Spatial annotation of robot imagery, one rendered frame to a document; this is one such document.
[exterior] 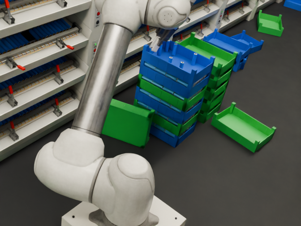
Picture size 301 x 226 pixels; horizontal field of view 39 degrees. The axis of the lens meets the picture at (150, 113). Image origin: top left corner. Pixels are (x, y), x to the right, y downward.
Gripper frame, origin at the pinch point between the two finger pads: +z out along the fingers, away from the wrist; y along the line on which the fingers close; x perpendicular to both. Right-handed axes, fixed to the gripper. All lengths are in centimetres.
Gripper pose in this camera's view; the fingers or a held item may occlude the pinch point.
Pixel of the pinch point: (156, 44)
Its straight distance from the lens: 208.9
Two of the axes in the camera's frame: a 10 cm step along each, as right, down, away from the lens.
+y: -4.0, -6.0, 6.9
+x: -7.5, -2.2, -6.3
